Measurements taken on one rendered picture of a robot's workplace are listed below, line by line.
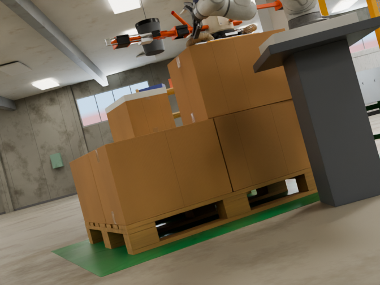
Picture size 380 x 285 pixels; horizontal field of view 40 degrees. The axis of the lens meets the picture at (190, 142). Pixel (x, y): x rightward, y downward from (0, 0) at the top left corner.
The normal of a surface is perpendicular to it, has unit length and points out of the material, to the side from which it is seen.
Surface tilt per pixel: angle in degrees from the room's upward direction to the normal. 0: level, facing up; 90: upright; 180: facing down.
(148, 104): 90
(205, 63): 90
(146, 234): 90
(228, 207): 90
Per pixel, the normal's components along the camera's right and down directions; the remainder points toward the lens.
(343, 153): 0.01, -0.02
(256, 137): 0.39, -0.12
